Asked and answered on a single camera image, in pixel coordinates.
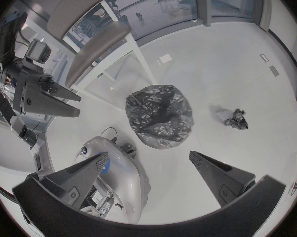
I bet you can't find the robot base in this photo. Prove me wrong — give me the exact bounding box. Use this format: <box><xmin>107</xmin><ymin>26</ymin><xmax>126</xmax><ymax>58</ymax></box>
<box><xmin>74</xmin><ymin>136</ymin><xmax>151</xmax><ymax>224</ymax></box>

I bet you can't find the black plastic bag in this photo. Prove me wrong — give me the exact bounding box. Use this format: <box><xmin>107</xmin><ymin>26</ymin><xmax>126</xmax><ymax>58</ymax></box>
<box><xmin>125</xmin><ymin>84</ymin><xmax>194</xmax><ymax>149</ymax></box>

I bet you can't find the black plastic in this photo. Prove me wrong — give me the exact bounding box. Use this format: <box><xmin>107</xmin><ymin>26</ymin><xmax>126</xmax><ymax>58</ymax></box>
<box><xmin>224</xmin><ymin>108</ymin><xmax>248</xmax><ymax>130</ymax></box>

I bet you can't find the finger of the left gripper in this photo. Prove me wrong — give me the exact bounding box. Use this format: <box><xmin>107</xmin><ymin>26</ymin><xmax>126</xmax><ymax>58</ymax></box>
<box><xmin>23</xmin><ymin>93</ymin><xmax>80</xmax><ymax>118</ymax></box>
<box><xmin>38</xmin><ymin>77</ymin><xmax>82</xmax><ymax>102</ymax></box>

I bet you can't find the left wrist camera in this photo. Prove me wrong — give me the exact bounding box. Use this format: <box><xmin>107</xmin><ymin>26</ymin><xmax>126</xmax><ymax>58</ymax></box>
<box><xmin>22</xmin><ymin>39</ymin><xmax>52</xmax><ymax>76</ymax></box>

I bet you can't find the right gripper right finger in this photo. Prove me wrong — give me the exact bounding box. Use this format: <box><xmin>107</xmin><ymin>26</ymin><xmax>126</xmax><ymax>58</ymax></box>
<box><xmin>189</xmin><ymin>151</ymin><xmax>256</xmax><ymax>208</ymax></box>

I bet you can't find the crumpled white paper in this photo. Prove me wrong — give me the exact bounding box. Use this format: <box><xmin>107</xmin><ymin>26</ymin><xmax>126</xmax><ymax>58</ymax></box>
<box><xmin>216</xmin><ymin>109</ymin><xmax>234</xmax><ymax>121</ymax></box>

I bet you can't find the black cable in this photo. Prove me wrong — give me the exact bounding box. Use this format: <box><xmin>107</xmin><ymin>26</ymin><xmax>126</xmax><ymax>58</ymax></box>
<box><xmin>101</xmin><ymin>127</ymin><xmax>118</xmax><ymax>143</ymax></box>

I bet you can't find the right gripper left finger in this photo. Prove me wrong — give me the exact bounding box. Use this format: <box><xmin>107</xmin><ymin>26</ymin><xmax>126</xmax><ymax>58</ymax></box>
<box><xmin>38</xmin><ymin>152</ymin><xmax>110</xmax><ymax>208</ymax></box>

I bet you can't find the grey padded chair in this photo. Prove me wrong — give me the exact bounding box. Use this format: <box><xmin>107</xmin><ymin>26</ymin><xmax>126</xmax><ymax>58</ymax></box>
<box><xmin>48</xmin><ymin>0</ymin><xmax>159</xmax><ymax>112</ymax></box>

